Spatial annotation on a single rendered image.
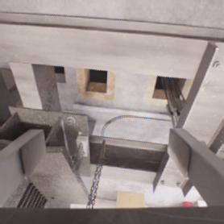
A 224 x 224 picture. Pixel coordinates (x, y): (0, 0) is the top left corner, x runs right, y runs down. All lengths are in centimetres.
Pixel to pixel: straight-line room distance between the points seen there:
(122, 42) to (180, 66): 23
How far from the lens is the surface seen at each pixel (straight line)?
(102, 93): 150
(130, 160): 121
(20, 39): 74
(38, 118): 91
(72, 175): 75
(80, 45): 65
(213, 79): 71
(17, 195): 86
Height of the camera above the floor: 125
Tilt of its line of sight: 51 degrees down
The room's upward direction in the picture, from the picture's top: 169 degrees counter-clockwise
